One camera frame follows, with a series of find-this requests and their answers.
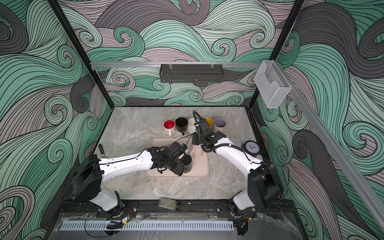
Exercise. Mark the pink iridescent mug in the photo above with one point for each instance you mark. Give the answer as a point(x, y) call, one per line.
point(219, 124)

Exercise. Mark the pink upside-down mug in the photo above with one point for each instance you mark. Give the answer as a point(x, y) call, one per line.
point(197, 152)

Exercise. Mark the black white upside-down mug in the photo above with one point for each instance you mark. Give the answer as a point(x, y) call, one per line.
point(181, 125)

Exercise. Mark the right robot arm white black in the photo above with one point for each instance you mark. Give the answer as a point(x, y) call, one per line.
point(263, 182)

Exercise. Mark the clear plastic wall bin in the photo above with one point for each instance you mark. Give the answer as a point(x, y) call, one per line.
point(272, 83)

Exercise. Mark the white slotted cable duct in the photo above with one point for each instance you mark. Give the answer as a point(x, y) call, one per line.
point(150, 226)

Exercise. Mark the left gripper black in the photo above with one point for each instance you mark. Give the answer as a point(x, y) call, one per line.
point(180, 169)

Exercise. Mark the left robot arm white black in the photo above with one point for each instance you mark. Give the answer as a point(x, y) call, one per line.
point(90, 176)

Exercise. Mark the pink tray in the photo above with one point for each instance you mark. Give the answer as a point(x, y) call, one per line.
point(198, 168)

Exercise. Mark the cream upside-down mug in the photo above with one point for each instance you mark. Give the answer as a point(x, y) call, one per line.
point(170, 127)

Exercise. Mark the black wall shelf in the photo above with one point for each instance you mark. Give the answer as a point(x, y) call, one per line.
point(195, 73)

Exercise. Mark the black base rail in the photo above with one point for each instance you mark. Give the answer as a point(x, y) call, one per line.
point(140, 209)

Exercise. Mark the blue butterfly mug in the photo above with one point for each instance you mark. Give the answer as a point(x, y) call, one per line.
point(210, 122)

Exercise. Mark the aluminium wall rail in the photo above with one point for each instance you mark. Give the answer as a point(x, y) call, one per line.
point(138, 64)

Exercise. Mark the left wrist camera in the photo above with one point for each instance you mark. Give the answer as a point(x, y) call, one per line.
point(176, 150)

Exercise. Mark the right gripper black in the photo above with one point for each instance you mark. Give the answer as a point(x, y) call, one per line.
point(194, 137)

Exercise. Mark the white ribbed mug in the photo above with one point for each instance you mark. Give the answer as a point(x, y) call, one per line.
point(191, 126)

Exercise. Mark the small round clock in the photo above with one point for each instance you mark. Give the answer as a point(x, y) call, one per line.
point(252, 148)

